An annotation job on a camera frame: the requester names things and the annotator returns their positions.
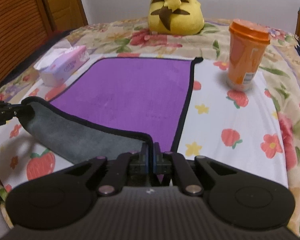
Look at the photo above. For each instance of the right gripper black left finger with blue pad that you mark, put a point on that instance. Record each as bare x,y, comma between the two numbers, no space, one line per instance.
123,167

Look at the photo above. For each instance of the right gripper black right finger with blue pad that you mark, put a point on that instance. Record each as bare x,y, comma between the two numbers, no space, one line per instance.
175,167

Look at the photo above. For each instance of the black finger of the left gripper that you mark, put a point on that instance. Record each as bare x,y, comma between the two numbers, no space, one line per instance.
8,111

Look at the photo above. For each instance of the purple grey microfiber towel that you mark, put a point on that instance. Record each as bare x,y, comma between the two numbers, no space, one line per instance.
116,106

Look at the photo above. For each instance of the wooden room door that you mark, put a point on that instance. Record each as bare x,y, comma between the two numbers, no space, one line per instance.
65,14

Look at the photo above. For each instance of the purple white tissue pack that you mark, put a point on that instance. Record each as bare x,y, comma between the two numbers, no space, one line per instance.
60,62

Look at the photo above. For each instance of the white fruit print cloth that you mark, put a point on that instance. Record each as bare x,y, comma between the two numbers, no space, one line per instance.
234,128

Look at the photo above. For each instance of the wooden slatted wardrobe door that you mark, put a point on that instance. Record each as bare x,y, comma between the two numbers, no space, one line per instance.
24,26

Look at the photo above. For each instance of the orange lidded plastic cup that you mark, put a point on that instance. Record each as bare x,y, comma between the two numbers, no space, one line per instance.
248,42

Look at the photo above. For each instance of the yellow Pikachu plush toy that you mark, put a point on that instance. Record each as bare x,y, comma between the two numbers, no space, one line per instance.
175,17

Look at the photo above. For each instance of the floral bed quilt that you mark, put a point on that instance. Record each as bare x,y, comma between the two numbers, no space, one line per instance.
280,66

